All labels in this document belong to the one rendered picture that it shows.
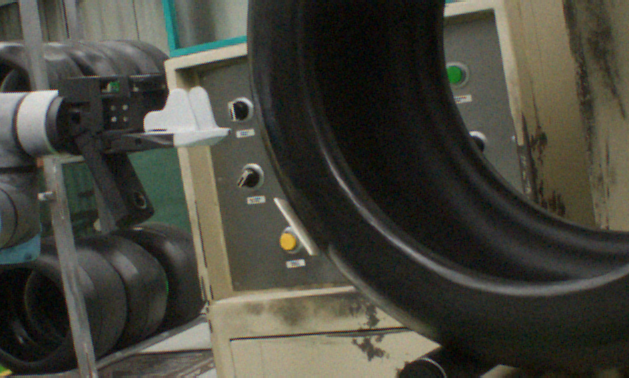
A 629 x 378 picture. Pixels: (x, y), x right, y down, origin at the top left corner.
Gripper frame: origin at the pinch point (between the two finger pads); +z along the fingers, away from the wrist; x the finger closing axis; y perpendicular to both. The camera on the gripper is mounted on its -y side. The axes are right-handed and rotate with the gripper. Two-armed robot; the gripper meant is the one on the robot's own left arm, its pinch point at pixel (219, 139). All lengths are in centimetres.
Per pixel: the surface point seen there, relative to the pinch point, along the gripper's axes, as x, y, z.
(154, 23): 855, 35, -627
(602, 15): 25.8, 11.0, 33.0
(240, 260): 54, -23, -33
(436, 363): -10.2, -18.9, 27.7
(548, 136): 57, -5, 15
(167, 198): 847, -121, -618
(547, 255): 15.0, -13.6, 29.3
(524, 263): 14.1, -14.3, 27.0
